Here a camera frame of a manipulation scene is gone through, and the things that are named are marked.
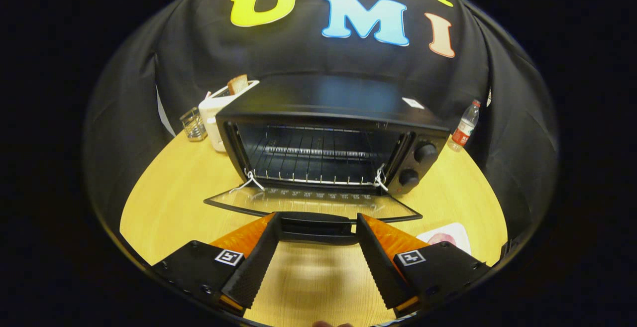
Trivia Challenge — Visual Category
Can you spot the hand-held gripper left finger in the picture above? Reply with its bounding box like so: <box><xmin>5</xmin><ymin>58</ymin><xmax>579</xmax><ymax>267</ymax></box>
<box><xmin>149</xmin><ymin>213</ymin><xmax>283</xmax><ymax>318</ymax></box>

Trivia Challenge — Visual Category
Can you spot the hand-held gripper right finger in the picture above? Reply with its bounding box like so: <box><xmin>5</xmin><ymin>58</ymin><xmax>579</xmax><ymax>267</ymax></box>
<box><xmin>356</xmin><ymin>213</ymin><xmax>491</xmax><ymax>320</ymax></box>

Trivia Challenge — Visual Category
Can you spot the pink ham slice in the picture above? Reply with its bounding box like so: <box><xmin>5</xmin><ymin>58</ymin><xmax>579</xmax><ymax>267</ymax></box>
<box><xmin>427</xmin><ymin>232</ymin><xmax>457</xmax><ymax>246</ymax></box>

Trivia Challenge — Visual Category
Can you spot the white food tray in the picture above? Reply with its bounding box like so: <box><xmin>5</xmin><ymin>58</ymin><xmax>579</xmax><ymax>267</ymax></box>
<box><xmin>417</xmin><ymin>222</ymin><xmax>471</xmax><ymax>255</ymax></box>

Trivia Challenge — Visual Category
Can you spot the black toaster oven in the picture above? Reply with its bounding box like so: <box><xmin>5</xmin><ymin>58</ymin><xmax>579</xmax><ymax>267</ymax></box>
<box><xmin>203</xmin><ymin>73</ymin><xmax>451</xmax><ymax>245</ymax></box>

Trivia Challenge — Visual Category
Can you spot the white pop-up toaster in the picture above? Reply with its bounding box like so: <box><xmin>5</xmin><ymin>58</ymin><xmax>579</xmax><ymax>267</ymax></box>
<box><xmin>198</xmin><ymin>81</ymin><xmax>259</xmax><ymax>152</ymax></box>

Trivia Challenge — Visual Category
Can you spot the clear plastic water bottle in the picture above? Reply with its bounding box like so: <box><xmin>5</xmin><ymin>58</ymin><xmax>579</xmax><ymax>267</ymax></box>
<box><xmin>447</xmin><ymin>99</ymin><xmax>481</xmax><ymax>152</ymax></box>

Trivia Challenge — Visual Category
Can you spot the brown toast slice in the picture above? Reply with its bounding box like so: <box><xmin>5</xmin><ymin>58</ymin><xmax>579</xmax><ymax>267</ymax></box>
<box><xmin>227</xmin><ymin>74</ymin><xmax>249</xmax><ymax>95</ymax></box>

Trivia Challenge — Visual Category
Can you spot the white string tie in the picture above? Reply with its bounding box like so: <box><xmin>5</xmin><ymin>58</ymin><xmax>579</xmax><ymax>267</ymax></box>
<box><xmin>373</xmin><ymin>164</ymin><xmax>389</xmax><ymax>192</ymax></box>
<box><xmin>230</xmin><ymin>169</ymin><xmax>266</xmax><ymax>194</ymax></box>

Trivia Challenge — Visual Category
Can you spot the wire mesh utensil holder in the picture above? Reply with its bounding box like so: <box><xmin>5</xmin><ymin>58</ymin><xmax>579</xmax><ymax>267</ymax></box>
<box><xmin>179</xmin><ymin>107</ymin><xmax>208</xmax><ymax>142</ymax></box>

